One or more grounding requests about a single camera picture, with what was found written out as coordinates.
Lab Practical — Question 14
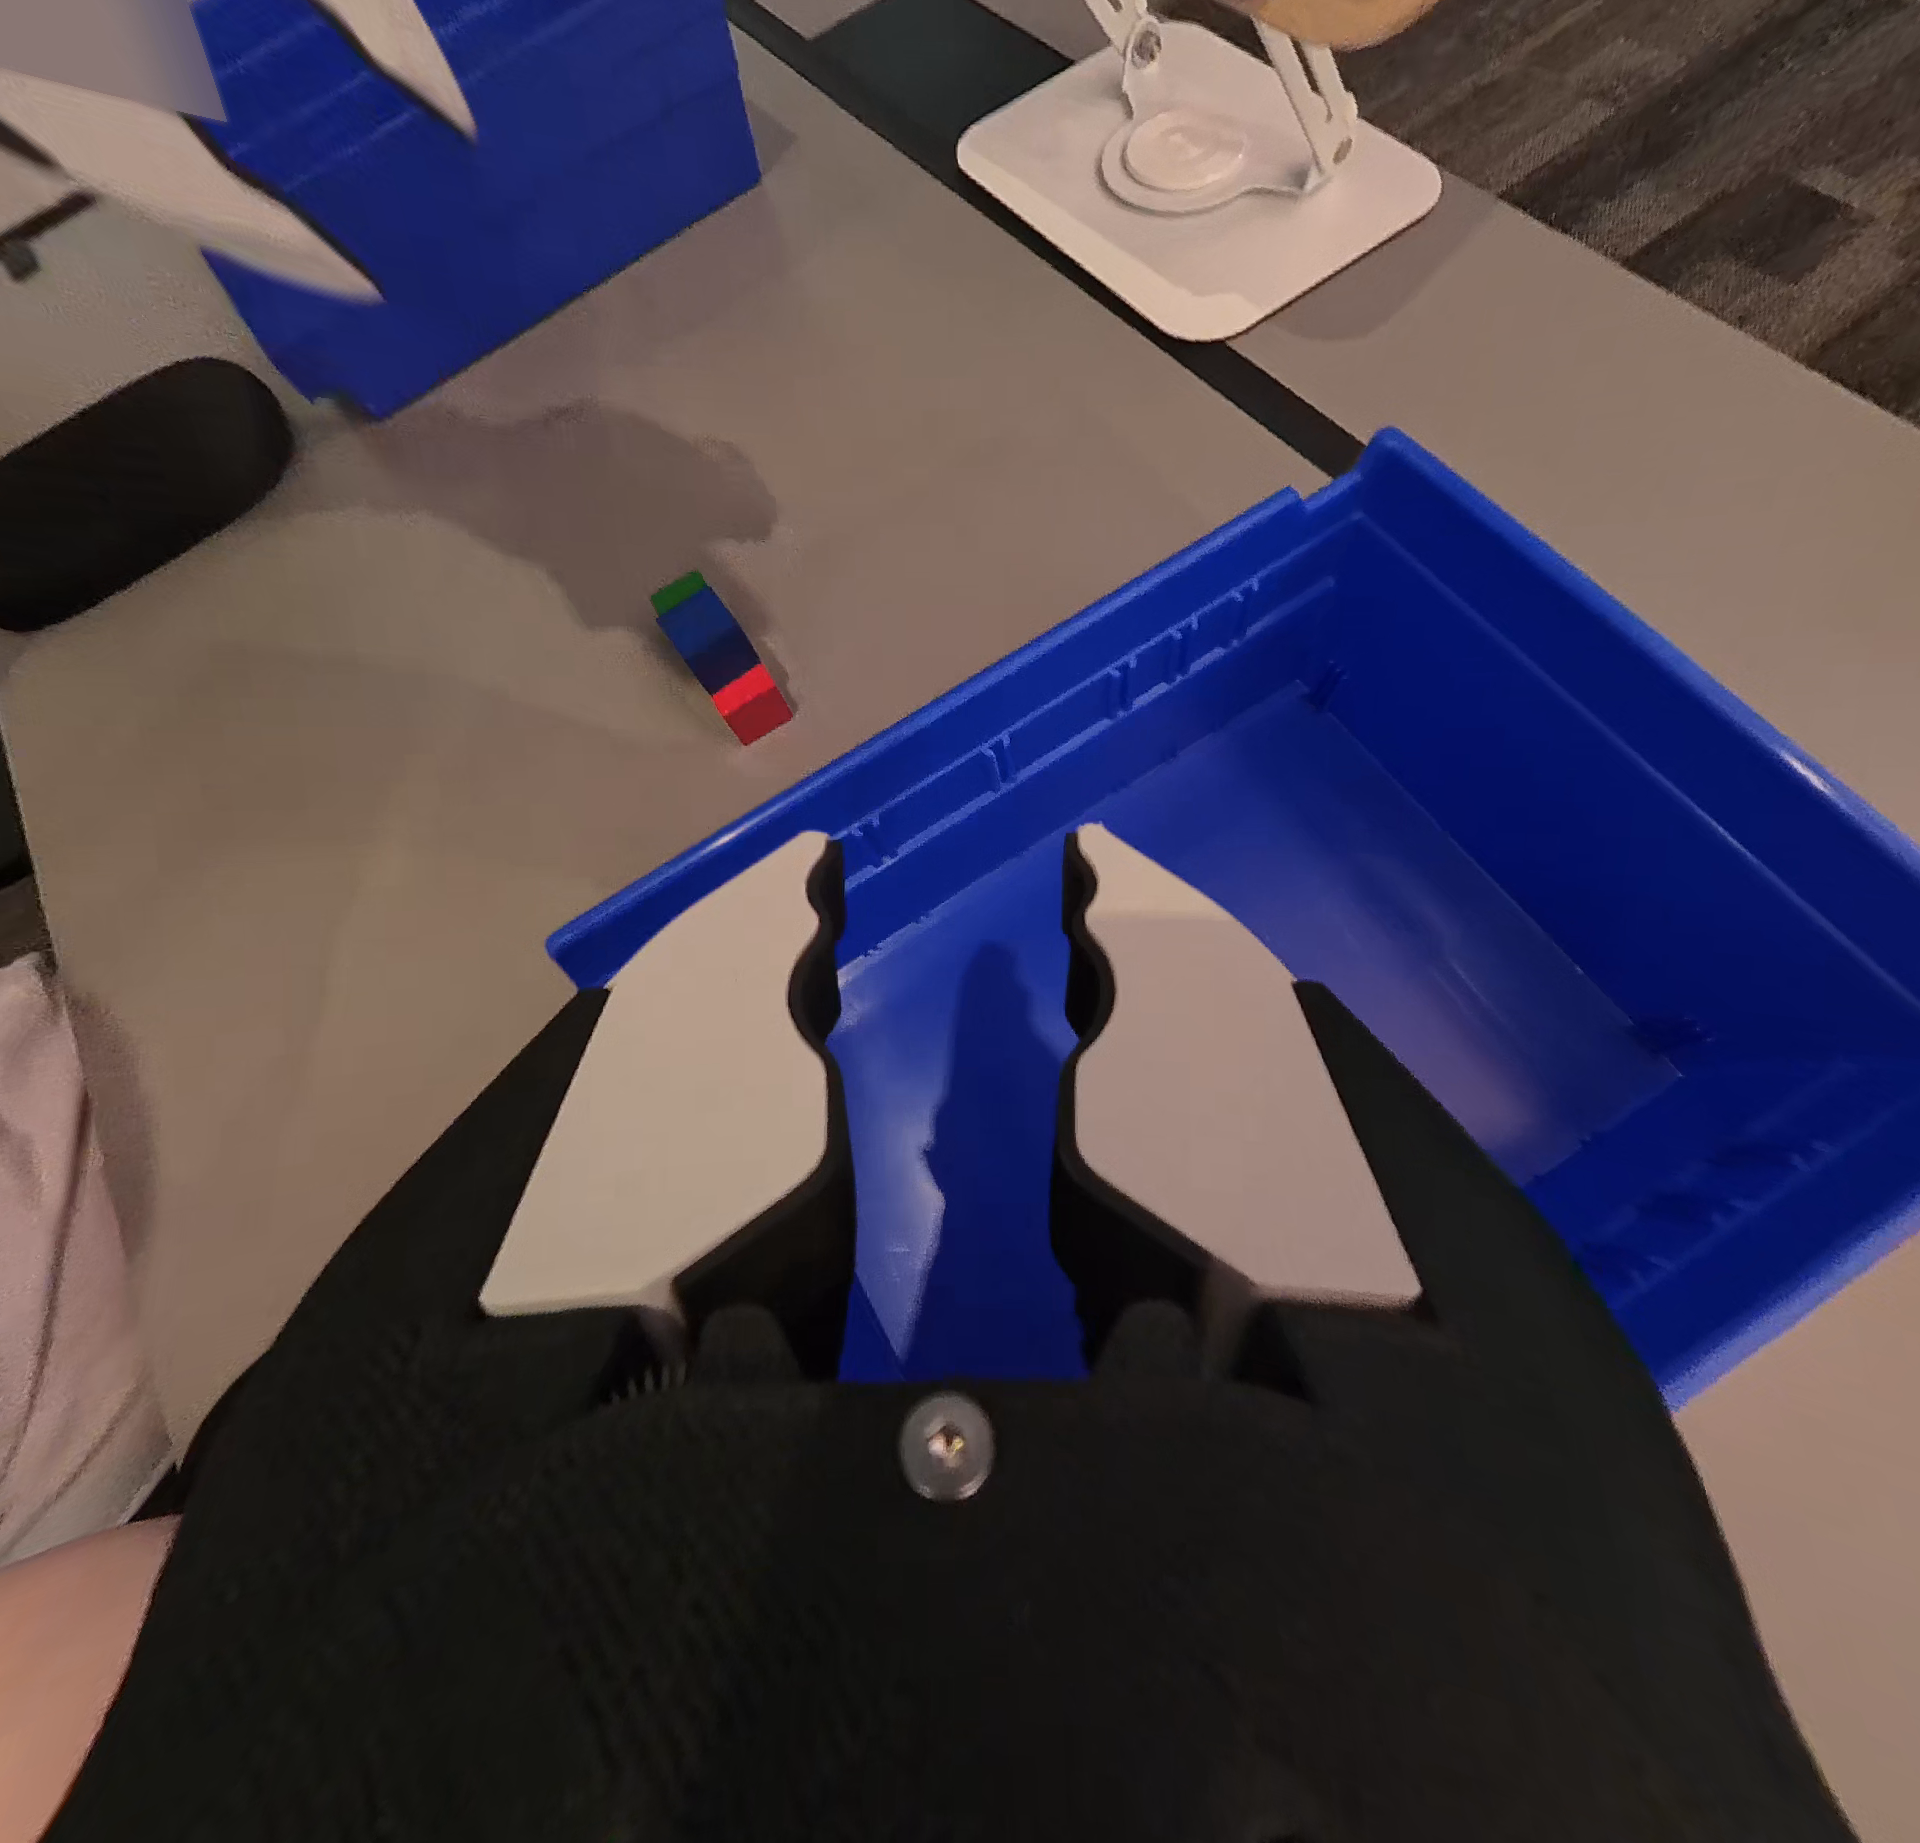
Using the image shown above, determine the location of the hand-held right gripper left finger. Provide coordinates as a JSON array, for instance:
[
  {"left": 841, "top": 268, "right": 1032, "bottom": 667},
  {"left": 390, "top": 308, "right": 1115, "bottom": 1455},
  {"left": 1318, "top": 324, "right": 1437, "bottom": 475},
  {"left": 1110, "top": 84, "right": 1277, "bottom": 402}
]
[{"left": 478, "top": 831, "right": 854, "bottom": 1318}]

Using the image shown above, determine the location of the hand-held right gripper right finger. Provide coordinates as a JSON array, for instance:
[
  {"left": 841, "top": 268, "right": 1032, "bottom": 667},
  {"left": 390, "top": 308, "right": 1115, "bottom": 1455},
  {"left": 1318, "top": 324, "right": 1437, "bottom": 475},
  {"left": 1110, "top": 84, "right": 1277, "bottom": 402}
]
[{"left": 1057, "top": 822, "right": 1424, "bottom": 1318}]

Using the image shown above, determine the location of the blue plastic bin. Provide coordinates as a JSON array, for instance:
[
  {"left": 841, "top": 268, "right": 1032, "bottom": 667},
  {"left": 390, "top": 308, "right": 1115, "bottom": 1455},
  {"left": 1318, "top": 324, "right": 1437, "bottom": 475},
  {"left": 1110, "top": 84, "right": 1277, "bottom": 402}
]
[
  {"left": 187, "top": 0, "right": 766, "bottom": 420},
  {"left": 546, "top": 427, "right": 1920, "bottom": 1408}
]

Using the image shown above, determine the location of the blue wooden cube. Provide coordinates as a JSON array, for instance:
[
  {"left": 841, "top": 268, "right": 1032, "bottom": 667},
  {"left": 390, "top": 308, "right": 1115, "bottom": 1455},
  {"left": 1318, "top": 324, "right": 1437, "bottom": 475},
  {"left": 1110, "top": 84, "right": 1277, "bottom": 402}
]
[{"left": 656, "top": 594, "right": 766, "bottom": 691}]

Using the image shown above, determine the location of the black chair armrest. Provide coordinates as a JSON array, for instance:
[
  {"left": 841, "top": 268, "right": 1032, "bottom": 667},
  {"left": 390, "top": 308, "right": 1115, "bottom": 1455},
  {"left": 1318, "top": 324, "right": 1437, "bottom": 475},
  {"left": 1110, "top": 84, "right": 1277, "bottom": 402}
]
[{"left": 0, "top": 357, "right": 298, "bottom": 633}]

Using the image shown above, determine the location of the black strip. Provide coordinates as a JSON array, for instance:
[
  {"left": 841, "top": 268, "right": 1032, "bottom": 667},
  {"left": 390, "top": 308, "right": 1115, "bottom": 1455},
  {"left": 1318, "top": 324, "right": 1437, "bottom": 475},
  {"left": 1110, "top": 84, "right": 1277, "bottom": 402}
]
[{"left": 719, "top": 0, "right": 1368, "bottom": 478}]

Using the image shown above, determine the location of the person's leg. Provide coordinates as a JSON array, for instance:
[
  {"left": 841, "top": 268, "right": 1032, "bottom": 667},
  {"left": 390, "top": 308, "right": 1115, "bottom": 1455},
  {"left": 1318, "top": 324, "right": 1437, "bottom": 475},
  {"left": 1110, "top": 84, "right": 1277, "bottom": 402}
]
[{"left": 0, "top": 1511, "right": 184, "bottom": 1843}]

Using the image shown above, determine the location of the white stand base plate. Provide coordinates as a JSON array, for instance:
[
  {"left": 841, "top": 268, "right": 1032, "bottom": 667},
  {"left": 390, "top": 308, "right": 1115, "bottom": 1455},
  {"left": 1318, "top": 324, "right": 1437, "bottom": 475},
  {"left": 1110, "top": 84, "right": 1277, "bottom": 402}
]
[{"left": 955, "top": 0, "right": 1447, "bottom": 340}]

